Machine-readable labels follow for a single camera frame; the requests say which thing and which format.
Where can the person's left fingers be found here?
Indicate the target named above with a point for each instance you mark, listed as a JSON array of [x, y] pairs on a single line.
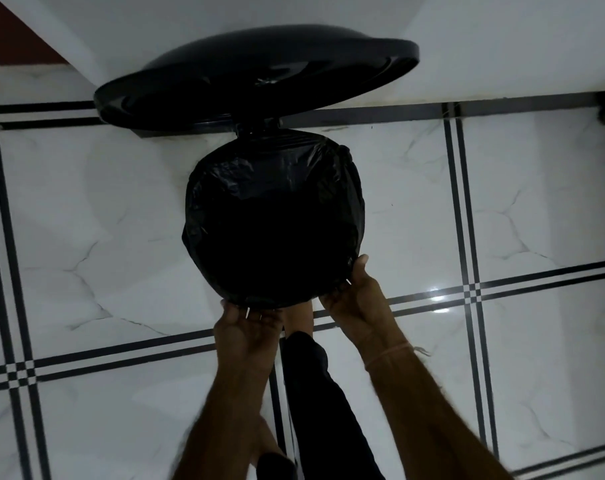
[[250, 314]]

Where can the person's left forearm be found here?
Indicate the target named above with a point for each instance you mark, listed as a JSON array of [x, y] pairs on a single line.
[[222, 429]]

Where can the person's black trouser leg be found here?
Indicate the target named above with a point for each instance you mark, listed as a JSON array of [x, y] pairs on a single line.
[[327, 414]]

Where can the person's right thumb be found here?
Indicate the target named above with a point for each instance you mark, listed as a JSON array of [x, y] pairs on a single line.
[[361, 268]]

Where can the black round bin lid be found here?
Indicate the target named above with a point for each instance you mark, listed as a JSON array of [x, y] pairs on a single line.
[[242, 79]]

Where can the brown wooden door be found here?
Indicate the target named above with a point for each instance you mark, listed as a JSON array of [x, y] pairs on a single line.
[[12, 29]]

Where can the person's right hand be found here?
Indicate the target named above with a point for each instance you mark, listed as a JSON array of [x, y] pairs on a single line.
[[365, 307]]

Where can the person's right forearm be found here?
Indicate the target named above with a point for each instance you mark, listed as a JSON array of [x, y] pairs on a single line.
[[432, 419]]

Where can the black pedal bin body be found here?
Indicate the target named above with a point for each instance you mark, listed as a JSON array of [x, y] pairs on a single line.
[[256, 128]]

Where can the black plastic garbage bag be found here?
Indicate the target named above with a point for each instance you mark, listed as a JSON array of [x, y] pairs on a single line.
[[272, 219]]

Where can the person's bare foot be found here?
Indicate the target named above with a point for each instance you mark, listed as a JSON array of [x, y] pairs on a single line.
[[297, 319]]

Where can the thin thread wristband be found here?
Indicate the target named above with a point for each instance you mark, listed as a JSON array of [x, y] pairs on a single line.
[[390, 353]]

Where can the person's left hand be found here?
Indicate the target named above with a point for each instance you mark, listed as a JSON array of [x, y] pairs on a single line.
[[242, 339]]

